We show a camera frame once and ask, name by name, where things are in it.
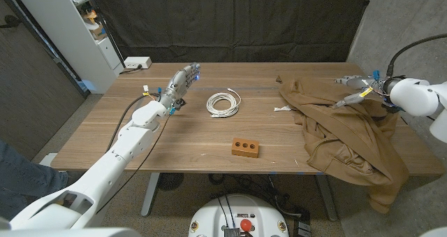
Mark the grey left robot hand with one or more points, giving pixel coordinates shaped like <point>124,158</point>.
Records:
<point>179,86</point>

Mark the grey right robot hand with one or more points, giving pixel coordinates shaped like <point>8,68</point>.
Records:
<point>373,86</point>

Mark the tan jacket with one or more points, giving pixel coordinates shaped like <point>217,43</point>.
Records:
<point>342,142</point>

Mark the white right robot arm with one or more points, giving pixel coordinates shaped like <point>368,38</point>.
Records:
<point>415,97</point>

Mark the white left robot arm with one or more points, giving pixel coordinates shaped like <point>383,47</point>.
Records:
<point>104,172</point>

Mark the brown block with three holes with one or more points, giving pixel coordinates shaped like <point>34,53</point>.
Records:
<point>245,151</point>

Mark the white power box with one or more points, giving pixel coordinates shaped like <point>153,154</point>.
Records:
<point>138,62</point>

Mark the black backdrop curtain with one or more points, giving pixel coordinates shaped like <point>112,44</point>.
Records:
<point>227,20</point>

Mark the black backdrop stand pole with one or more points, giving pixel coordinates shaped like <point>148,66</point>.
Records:
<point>106,30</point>

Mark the black round perforated disc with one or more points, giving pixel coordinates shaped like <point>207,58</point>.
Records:
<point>170,181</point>

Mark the cardboard box on shelf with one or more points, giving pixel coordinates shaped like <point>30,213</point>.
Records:
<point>97,32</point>

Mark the grey table leg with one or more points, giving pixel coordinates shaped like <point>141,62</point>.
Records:
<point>150,195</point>
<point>326,198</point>

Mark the yellow toy on shelf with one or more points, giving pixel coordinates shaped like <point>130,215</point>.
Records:
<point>90,16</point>

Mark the white shelf cabinet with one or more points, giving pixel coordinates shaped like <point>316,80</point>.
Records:
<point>70,37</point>

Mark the white robot torso base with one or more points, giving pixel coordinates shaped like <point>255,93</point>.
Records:
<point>209,216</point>

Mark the red emergency stop button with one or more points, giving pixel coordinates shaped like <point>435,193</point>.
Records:
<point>246,224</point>

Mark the person leg in jeans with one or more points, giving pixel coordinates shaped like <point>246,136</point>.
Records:
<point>21,181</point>

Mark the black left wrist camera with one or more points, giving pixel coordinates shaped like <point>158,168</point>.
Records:
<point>179,104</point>

